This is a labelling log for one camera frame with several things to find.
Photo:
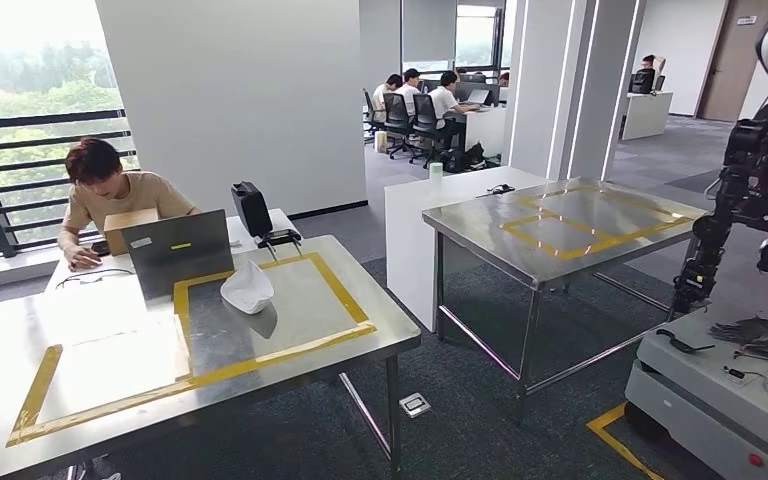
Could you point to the steel workbench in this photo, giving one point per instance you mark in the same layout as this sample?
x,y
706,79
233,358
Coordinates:
x,y
304,305
477,232

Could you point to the white plastic shell part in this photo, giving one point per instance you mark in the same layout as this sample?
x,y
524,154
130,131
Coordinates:
x,y
248,291

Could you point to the white desk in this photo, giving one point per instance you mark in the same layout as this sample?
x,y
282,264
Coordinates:
x,y
486,129
646,116
119,264
410,252

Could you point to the pale green cup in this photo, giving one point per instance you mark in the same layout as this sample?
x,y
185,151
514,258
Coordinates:
x,y
436,172

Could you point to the white paper bag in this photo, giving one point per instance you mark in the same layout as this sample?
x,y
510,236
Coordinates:
x,y
380,142

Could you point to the black device on legs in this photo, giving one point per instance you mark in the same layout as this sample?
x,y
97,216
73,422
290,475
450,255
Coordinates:
x,y
281,236

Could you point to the black backpack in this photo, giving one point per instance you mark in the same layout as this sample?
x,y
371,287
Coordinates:
x,y
460,159

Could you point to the black headset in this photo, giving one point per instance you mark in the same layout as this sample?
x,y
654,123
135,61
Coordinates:
x,y
500,189

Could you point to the black office chair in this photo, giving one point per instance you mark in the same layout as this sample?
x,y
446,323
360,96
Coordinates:
x,y
371,112
397,112
427,116

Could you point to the black hard case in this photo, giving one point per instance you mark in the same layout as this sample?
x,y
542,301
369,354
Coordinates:
x,y
251,208

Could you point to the person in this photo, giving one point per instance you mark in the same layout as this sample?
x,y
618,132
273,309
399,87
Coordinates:
x,y
646,73
380,96
139,195
410,93
444,102

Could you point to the grey floor socket box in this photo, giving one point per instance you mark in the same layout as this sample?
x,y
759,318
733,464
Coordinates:
x,y
415,405

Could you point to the open laptop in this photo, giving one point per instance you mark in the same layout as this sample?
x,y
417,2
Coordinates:
x,y
478,97

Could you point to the grey laptop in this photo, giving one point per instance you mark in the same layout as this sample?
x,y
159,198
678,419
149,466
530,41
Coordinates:
x,y
178,255

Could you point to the cardboard box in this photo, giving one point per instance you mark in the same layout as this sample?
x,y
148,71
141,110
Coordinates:
x,y
122,225

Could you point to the yellow floor tape corner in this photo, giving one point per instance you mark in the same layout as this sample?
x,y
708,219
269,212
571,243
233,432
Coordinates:
x,y
612,437

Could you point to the grey wheeled robot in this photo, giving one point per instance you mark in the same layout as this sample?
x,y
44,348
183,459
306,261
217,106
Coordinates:
x,y
689,411

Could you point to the brown door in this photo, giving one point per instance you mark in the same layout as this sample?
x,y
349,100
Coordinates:
x,y
732,60

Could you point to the yellow tape frame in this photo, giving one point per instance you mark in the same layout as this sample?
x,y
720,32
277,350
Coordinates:
x,y
558,256

